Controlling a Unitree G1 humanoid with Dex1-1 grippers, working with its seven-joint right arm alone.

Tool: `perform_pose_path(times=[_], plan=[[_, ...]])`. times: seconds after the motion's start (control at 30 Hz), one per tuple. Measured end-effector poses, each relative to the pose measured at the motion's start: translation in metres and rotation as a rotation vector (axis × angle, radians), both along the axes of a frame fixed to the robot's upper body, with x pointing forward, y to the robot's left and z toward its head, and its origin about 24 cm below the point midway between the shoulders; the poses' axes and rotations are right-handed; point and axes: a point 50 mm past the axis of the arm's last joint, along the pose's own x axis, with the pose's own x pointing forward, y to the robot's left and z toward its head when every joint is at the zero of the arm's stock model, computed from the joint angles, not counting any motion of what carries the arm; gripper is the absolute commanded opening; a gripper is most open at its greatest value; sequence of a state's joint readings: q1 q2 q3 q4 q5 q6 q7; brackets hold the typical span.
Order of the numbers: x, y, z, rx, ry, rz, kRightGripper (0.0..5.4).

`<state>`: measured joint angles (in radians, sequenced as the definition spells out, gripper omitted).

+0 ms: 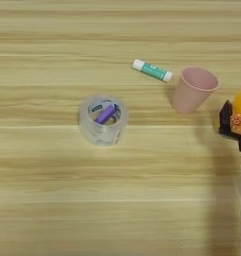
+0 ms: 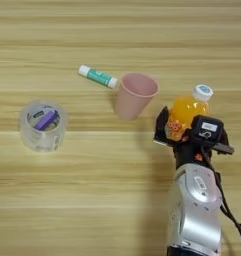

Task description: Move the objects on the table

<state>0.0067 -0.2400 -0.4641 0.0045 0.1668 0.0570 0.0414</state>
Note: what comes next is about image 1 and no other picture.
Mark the pink plastic cup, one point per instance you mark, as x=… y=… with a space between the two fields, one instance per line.
x=190 y=96

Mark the clear tape roll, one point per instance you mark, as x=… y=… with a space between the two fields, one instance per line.
x=98 y=135

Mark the green white glue stick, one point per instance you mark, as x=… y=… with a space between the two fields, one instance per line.
x=153 y=70

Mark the purple cylinder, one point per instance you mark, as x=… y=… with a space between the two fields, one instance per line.
x=105 y=114

